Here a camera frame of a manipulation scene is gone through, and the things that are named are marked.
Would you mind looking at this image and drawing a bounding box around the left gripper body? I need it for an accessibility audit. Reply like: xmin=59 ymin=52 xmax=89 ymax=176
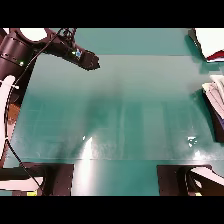
xmin=77 ymin=48 xmax=101 ymax=72

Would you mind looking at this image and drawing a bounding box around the white garment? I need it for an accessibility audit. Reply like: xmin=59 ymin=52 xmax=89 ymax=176
xmin=194 ymin=27 xmax=224 ymax=61

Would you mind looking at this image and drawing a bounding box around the red garment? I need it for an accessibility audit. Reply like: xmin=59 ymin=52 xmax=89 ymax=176
xmin=206 ymin=49 xmax=224 ymax=63

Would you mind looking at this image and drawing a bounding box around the black garment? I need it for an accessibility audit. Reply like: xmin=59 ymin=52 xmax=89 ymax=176
xmin=203 ymin=94 xmax=224 ymax=144

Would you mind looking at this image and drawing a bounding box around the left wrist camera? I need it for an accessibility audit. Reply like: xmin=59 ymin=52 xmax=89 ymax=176
xmin=61 ymin=27 xmax=78 ymax=44

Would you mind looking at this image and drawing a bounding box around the black cable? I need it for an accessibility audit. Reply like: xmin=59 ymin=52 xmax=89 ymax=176
xmin=3 ymin=28 xmax=48 ymax=197

